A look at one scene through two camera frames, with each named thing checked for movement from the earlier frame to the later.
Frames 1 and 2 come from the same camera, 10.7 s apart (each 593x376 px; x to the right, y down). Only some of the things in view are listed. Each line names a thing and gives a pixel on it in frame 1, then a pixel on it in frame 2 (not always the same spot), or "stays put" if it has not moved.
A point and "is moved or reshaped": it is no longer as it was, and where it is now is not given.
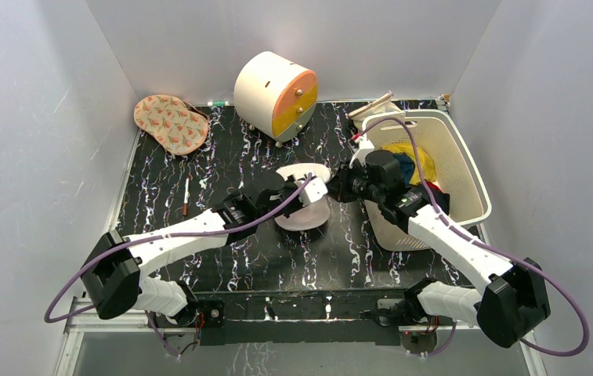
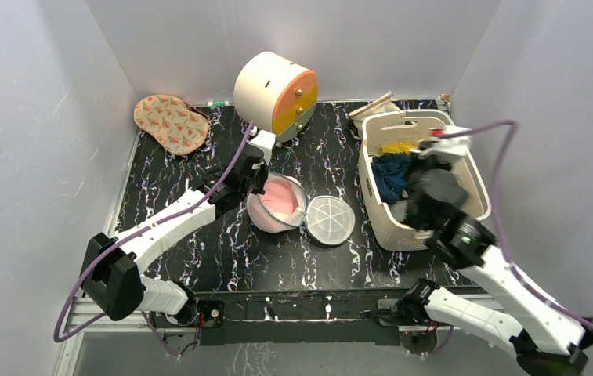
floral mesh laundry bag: x=179 y=127 stays put
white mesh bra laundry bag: x=312 y=216 is moved or reshaped
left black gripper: x=292 y=186 → x=263 y=170
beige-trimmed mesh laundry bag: x=381 y=106 stays put
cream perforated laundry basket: x=459 y=169 stays put
